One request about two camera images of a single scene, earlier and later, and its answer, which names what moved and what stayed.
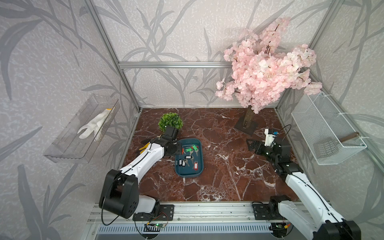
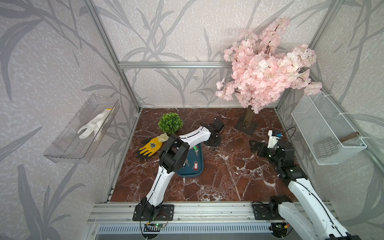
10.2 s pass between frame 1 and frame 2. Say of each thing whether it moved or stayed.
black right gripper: stayed
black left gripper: moved
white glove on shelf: stayed
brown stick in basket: stayed
